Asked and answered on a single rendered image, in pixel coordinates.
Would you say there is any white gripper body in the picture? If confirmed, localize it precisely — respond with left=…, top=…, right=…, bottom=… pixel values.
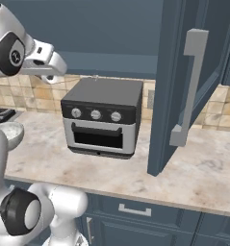
left=22, top=52, right=68, bottom=79

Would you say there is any grey pot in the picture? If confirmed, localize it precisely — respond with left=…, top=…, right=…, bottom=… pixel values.
left=0, top=121, right=26, bottom=152

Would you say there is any blue base cabinet door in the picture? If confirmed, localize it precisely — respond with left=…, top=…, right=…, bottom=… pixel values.
left=79, top=213, right=197, bottom=246

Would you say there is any silver toaster oven knob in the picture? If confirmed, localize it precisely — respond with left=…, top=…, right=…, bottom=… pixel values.
left=110, top=111, right=122, bottom=123
left=89, top=109, right=102, bottom=121
left=70, top=107, right=83, bottom=119

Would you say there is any black and silver toaster oven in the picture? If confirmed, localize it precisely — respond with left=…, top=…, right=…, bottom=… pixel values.
left=60, top=76, right=144, bottom=160

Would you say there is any black hob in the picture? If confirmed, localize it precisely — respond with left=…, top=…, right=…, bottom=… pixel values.
left=0, top=107, right=17, bottom=126

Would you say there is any blue drawer front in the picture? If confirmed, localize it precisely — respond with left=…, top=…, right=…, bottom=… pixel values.
left=198, top=211, right=230, bottom=239
left=86, top=192, right=203, bottom=234

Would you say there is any blue wall cabinet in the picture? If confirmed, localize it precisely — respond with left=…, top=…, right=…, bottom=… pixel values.
left=0, top=0, right=166, bottom=80

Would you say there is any black toaster oven door handle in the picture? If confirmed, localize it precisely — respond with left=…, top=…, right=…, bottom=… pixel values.
left=70, top=121, right=123, bottom=138

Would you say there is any grey wall socket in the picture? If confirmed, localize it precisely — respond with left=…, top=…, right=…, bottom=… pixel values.
left=146, top=89, right=156, bottom=110

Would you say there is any blue wall cabinet door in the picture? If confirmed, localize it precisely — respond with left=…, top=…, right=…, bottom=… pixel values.
left=146, top=0, right=230, bottom=178

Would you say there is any grey cabinet door handle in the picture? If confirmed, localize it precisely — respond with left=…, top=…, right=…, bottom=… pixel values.
left=168, top=28, right=210, bottom=148

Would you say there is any silver base cabinet door handle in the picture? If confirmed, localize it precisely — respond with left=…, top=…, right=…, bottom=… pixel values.
left=86, top=216, right=95, bottom=246

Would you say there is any silver drawer handle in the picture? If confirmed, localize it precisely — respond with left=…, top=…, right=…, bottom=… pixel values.
left=117, top=203, right=153, bottom=218

